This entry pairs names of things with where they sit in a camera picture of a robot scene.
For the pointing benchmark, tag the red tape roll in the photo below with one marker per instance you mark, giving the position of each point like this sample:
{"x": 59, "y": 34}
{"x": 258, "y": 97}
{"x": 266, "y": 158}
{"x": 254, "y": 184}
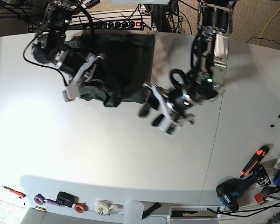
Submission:
{"x": 80, "y": 207}

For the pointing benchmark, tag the red black screwdriver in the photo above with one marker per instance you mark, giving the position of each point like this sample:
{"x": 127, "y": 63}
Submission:
{"x": 19, "y": 194}

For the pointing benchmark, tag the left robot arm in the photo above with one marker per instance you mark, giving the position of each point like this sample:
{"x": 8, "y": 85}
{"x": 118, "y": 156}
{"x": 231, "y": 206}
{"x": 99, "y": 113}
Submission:
{"x": 205, "y": 79}

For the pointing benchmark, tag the orange black utility knife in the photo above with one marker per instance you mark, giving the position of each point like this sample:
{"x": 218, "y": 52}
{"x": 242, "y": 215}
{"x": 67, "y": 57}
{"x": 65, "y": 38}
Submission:
{"x": 256, "y": 158}

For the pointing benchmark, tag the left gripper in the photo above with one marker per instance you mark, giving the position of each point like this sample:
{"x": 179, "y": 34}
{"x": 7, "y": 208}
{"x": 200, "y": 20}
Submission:
{"x": 171, "y": 118}

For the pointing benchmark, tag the black power strip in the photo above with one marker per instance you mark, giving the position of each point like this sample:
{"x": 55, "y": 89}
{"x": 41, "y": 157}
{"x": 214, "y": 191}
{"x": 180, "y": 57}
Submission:
{"x": 103, "y": 25}

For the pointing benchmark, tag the black action camera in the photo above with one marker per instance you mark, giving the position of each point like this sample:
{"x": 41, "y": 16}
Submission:
{"x": 65, "y": 199}

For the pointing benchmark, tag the red square tag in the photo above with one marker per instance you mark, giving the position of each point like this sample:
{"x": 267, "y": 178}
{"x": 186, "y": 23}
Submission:
{"x": 258, "y": 198}

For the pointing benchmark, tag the teal black cordless drill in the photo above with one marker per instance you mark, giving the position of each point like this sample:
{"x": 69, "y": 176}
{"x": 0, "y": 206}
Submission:
{"x": 231, "y": 190}

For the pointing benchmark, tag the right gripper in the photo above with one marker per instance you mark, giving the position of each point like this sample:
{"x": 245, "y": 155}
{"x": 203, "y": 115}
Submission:
{"x": 72, "y": 91}

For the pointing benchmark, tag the clear tape dispenser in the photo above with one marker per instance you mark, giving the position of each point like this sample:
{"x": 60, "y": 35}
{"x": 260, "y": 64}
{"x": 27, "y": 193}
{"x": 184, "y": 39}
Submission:
{"x": 103, "y": 207}

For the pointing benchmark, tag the purple tape roll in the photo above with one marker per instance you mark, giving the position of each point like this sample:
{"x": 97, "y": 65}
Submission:
{"x": 39, "y": 199}

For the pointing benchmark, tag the dark green t-shirt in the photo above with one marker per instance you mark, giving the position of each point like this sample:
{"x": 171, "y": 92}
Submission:
{"x": 126, "y": 64}

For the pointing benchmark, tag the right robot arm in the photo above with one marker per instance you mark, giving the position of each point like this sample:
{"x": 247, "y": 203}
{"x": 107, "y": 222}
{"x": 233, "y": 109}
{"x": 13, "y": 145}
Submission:
{"x": 50, "y": 50}

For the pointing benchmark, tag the white paper roll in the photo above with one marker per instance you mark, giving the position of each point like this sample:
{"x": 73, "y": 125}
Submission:
{"x": 132, "y": 212}

